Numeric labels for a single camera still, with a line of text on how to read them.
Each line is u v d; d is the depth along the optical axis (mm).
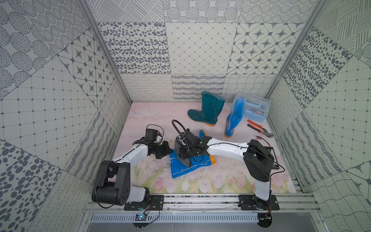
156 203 741
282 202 764
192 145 659
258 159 486
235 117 777
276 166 858
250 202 731
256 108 1014
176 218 702
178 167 819
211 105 903
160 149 781
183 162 782
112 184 427
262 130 1031
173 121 719
